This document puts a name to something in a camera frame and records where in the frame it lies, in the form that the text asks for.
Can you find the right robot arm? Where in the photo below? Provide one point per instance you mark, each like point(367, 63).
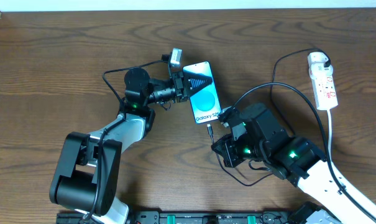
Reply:
point(303, 164)

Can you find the white power strip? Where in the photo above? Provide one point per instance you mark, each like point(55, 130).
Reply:
point(324, 89)

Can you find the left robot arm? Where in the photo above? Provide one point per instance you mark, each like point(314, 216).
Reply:
point(86, 176)

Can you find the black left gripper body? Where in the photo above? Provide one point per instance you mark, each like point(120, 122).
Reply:
point(179, 86)

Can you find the white USB charger adapter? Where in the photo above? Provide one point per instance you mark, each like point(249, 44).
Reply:
point(318, 70)

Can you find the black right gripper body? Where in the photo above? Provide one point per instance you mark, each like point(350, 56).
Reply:
point(232, 134)

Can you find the blue Galaxy smartphone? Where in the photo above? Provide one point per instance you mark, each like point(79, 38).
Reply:
point(205, 103)

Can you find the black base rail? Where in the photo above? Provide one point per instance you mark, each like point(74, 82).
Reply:
point(155, 217)

